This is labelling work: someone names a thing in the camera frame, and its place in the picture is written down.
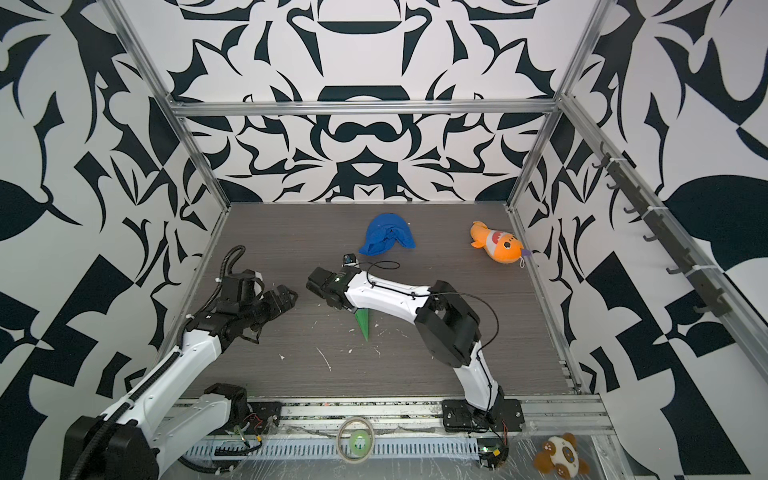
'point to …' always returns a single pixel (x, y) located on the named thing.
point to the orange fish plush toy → (502, 247)
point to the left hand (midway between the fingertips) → (286, 297)
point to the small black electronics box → (492, 452)
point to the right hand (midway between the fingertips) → (357, 297)
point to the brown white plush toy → (560, 454)
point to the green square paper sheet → (362, 315)
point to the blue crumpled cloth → (383, 231)
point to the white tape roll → (337, 440)
